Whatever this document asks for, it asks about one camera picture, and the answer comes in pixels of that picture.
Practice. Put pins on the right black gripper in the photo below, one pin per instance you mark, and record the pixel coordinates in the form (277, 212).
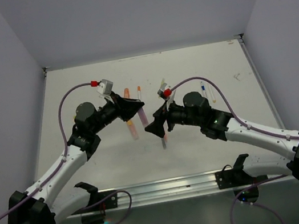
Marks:
(157, 126)

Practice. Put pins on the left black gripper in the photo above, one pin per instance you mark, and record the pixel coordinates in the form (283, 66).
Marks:
(129, 106)

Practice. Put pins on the blue white marker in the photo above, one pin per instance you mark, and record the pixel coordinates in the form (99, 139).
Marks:
(203, 90)

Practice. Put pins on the yellow white marker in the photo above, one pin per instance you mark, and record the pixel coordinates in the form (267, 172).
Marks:
(211, 93)

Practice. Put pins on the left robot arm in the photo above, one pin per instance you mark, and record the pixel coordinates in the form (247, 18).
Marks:
(41, 202)

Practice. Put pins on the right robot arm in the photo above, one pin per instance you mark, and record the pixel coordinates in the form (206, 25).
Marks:
(216, 124)

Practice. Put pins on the purple slim pen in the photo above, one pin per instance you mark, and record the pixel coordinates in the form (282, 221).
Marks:
(163, 143)

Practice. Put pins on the orange highlighter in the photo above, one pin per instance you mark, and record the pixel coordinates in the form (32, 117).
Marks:
(126, 93)

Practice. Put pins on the orange capped white marker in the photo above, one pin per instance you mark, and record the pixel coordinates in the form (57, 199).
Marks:
(139, 93)

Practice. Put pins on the yellow capped pink highlighter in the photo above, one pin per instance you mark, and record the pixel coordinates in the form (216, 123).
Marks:
(132, 129)

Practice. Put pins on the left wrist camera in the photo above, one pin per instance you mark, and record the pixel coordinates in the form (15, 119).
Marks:
(104, 88)

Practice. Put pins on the aluminium rail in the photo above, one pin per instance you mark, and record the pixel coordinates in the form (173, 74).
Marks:
(167, 190)

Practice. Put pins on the left base bracket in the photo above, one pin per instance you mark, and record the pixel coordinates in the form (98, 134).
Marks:
(107, 199)

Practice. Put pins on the base bracket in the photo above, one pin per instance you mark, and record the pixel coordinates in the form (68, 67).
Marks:
(107, 199)
(226, 179)

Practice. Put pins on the right base bracket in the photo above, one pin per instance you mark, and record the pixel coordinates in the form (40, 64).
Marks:
(226, 179)

